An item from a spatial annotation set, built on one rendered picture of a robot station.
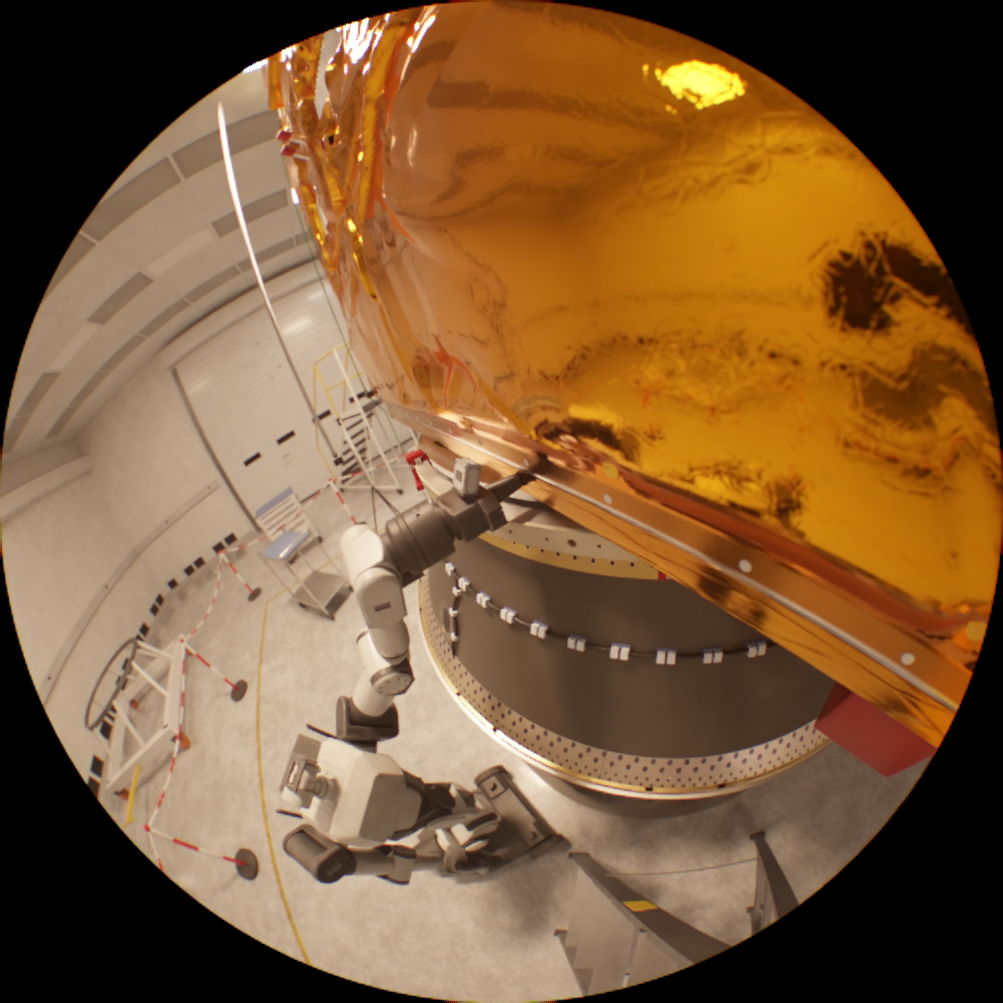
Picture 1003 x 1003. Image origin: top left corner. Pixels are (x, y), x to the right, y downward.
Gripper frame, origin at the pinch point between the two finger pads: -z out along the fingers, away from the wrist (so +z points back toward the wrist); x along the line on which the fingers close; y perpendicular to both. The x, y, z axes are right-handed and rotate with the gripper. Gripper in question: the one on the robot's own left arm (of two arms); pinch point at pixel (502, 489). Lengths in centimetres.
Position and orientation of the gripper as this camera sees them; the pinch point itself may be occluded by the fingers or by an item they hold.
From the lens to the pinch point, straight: 49.8
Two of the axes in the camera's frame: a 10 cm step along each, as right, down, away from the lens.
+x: 4.7, 3.3, -8.2
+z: -8.3, 4.9, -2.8
